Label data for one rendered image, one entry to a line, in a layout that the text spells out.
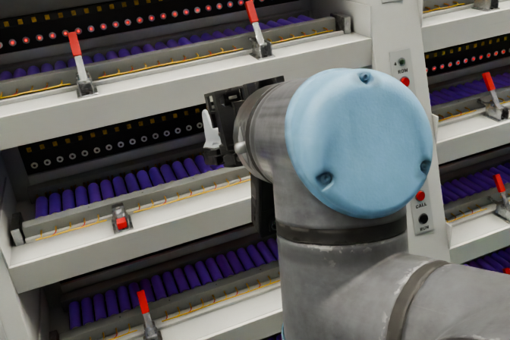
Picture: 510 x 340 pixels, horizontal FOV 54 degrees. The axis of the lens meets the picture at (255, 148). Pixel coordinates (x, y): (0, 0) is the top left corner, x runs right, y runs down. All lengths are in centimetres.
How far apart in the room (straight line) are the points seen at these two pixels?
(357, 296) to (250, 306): 57
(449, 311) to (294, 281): 10
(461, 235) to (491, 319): 77
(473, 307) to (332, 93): 13
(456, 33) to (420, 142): 64
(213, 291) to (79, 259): 24
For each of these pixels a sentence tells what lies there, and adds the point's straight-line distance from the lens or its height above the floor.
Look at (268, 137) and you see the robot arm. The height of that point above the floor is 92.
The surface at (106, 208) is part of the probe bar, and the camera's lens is 79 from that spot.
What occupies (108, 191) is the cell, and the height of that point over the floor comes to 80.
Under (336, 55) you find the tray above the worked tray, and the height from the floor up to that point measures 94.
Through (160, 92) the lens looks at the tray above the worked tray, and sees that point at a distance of 73.
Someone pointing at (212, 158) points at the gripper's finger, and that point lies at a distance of 54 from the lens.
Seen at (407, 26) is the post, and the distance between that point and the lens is 88.
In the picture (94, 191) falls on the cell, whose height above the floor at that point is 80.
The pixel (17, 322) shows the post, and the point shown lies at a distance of 80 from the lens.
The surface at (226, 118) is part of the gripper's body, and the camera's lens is 51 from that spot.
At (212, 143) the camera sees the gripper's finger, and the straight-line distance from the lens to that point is 60.
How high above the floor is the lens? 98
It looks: 11 degrees down
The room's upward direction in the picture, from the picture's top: 11 degrees counter-clockwise
